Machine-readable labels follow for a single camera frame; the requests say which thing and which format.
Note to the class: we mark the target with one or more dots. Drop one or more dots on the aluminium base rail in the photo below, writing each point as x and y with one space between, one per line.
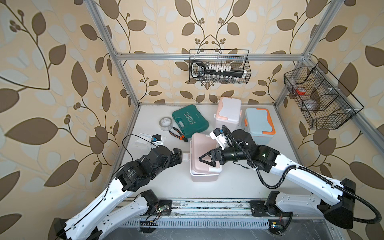
210 208

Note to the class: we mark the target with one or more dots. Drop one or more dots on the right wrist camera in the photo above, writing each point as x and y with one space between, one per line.
218 135

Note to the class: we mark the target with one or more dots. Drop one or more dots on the white box pink trim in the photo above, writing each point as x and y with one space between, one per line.
229 113

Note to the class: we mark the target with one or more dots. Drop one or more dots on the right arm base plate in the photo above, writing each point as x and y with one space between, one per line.
268 207

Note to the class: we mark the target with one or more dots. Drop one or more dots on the orange black pliers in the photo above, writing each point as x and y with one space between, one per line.
178 134

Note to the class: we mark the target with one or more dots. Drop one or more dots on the black socket set rail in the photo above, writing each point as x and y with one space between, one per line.
199 69

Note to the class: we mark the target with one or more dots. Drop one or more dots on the green plastic tool case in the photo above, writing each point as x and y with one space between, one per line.
190 120

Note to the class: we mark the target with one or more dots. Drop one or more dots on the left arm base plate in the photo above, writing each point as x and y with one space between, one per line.
162 207

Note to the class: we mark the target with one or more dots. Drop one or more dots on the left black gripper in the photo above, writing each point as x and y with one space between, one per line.
172 162

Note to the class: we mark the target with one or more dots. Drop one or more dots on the grey duct tape roll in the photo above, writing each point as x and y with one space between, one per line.
166 124

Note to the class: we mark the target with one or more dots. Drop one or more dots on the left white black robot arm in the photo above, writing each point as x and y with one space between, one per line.
121 200

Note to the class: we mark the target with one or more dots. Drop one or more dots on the wire basket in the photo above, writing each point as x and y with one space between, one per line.
329 101
237 59

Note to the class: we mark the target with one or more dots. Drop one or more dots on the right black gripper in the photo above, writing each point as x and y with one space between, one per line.
214 157

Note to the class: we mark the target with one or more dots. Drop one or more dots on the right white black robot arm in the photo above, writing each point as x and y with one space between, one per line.
294 188

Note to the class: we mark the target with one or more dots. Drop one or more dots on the red tape roll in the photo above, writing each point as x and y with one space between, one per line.
301 91

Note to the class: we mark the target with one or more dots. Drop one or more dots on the right wire basket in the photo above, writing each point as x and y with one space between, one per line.
329 101

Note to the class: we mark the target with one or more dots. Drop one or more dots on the back wire basket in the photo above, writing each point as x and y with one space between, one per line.
237 59

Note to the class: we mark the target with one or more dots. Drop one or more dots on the blue box orange trim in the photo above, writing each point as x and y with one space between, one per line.
258 123

